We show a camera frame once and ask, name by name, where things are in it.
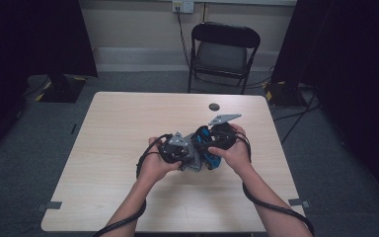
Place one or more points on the grey knitted sock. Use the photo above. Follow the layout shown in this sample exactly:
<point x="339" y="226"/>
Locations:
<point x="194" y="161"/>

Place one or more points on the white wall socket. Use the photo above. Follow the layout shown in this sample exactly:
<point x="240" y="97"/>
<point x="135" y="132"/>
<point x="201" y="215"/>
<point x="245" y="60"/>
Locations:
<point x="184" y="6"/>

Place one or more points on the black box with yellow tape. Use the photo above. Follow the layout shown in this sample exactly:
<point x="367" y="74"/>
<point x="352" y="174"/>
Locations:
<point x="283" y="94"/>

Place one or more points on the black stand base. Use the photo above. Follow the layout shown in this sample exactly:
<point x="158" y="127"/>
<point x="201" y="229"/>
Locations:
<point x="62" y="90"/>

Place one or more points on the wide dark curtain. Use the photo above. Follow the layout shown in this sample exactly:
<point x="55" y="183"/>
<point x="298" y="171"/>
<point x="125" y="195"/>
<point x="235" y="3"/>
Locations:
<point x="29" y="39"/>

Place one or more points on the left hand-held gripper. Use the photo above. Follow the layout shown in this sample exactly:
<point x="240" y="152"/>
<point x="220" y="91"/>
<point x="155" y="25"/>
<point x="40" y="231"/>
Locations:
<point x="174" y="153"/>

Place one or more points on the tall dark curtain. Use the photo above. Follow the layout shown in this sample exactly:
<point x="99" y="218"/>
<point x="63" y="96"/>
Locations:
<point x="352" y="65"/>

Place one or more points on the person's left hand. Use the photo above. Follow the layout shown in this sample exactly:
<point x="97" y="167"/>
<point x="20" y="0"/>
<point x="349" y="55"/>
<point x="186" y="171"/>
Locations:
<point x="153" y="166"/>

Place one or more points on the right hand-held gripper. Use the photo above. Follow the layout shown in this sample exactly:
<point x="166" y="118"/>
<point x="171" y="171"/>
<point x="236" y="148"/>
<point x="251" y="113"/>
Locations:
<point x="225" y="136"/>

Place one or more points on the person's right hand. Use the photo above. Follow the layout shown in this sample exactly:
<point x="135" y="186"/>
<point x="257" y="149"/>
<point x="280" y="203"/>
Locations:
<point x="238" y="156"/>

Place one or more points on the grey tape strip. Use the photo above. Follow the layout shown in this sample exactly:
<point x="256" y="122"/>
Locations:
<point x="51" y="205"/>
<point x="297" y="202"/>

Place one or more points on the black and blue toy car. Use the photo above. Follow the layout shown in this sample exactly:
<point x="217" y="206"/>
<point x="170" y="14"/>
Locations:
<point x="213" y="161"/>

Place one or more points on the black folding chair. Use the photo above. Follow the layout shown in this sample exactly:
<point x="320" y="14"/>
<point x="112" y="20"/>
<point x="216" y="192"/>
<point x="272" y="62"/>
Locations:
<point x="222" y="56"/>

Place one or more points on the small black floor tape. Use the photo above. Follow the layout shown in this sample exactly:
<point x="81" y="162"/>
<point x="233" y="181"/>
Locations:
<point x="74" y="128"/>

